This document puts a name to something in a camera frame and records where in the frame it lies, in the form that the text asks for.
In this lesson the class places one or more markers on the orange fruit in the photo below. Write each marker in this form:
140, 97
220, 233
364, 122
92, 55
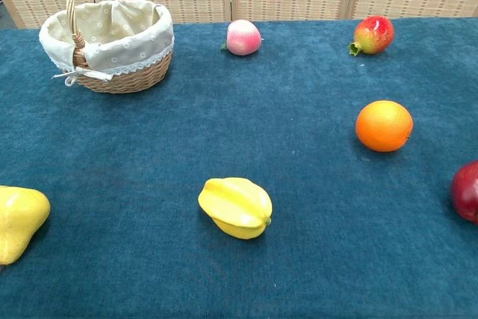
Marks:
384, 126

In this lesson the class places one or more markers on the wicker basket with cloth liner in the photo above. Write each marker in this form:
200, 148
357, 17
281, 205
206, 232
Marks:
127, 80

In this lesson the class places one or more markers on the yellow starfruit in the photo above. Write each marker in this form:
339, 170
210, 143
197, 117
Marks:
235, 207

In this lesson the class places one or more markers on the blue velvet tablecloth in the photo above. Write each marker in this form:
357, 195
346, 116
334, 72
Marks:
149, 147

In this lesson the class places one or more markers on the pink peach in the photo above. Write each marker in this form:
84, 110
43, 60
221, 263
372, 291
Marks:
242, 39

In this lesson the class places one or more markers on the red yellow pomegranate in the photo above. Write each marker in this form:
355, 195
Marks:
375, 35

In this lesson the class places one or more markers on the dark red apple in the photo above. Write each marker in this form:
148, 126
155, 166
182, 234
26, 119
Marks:
467, 194

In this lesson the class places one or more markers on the yellow pear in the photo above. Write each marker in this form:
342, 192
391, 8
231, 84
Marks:
18, 222

